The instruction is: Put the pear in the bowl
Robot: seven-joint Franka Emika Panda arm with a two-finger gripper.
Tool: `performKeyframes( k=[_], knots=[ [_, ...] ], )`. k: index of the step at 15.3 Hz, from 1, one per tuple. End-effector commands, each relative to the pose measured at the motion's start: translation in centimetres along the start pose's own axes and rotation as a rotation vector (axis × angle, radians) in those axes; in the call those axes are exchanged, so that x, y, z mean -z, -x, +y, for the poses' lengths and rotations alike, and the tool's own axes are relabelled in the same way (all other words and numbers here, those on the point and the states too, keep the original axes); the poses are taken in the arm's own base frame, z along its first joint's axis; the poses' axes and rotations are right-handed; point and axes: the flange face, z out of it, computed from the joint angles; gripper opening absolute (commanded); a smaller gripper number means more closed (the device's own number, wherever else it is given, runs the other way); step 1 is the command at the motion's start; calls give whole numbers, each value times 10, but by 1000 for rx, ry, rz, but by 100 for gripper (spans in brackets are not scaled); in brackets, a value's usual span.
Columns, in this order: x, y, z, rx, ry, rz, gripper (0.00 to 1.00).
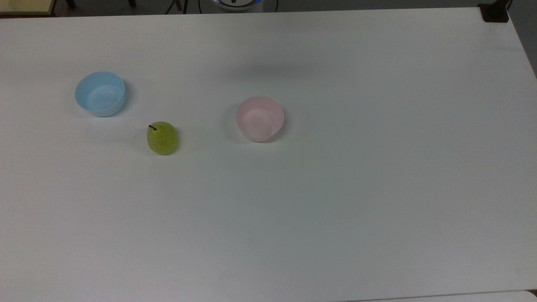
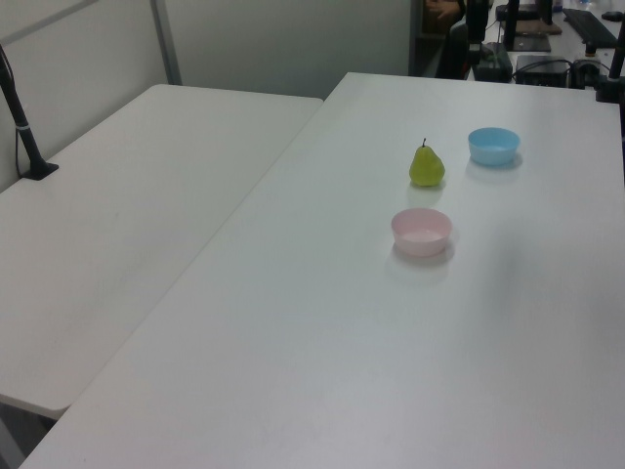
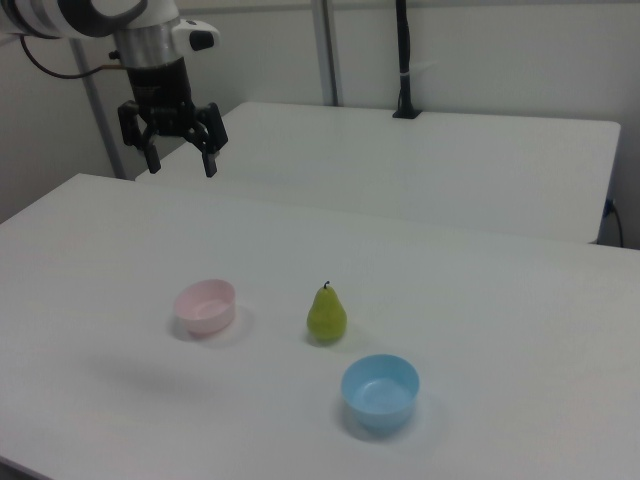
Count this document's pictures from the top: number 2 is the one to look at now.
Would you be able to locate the black monitor stand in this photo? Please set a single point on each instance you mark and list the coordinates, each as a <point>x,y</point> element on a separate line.
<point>529,43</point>

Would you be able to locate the grey device with black knob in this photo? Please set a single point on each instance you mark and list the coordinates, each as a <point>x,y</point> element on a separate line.
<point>586,71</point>

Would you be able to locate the black keyboard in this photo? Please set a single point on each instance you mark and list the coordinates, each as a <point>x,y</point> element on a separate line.
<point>588,27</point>

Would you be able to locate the black camera pole with base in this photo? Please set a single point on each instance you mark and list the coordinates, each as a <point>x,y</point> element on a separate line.
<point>24,132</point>

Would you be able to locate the white side table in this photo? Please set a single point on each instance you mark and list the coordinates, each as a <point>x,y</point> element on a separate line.
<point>122,220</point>

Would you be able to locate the black vertical post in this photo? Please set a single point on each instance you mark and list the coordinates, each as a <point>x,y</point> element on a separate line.
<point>477,22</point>

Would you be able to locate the black clamp stand with pole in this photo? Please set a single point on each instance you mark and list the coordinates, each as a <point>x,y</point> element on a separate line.
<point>607,88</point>

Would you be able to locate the black stand on brown board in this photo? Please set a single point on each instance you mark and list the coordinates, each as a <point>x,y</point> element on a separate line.
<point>544,27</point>

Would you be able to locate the grey metal partition post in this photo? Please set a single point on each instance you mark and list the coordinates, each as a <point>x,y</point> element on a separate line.
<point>166,44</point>

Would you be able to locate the light pink plastic bowl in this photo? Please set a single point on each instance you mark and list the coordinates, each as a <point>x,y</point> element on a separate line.
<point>421,234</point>

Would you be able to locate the black box device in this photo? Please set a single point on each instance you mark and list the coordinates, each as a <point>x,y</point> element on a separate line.
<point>542,71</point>

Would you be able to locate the black computer mouse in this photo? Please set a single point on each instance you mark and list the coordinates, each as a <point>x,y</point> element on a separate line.
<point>612,16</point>

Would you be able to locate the light blue plastic bowl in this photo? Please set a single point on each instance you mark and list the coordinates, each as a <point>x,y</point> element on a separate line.
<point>493,149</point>

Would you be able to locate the dark green device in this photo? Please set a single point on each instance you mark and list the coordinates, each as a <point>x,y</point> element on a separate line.
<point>493,61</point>

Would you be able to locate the green pear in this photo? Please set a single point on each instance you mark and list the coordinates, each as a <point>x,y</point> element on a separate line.
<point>427,168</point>

